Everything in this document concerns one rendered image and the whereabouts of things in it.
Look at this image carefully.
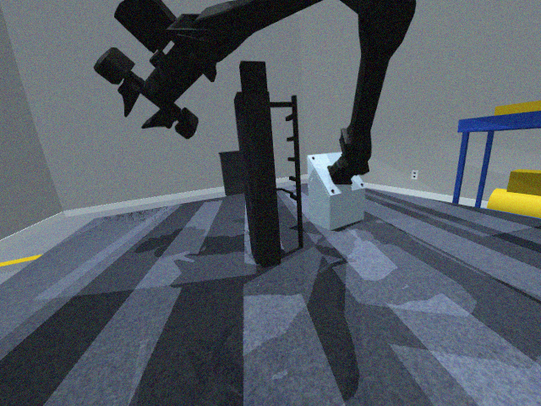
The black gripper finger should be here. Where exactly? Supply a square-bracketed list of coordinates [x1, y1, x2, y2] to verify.
[117, 84, 140, 117]
[141, 109, 172, 129]

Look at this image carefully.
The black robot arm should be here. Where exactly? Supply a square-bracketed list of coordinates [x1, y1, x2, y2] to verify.
[114, 0, 416, 184]

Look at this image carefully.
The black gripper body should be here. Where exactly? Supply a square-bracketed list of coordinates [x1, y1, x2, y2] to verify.
[93, 47, 199, 139]

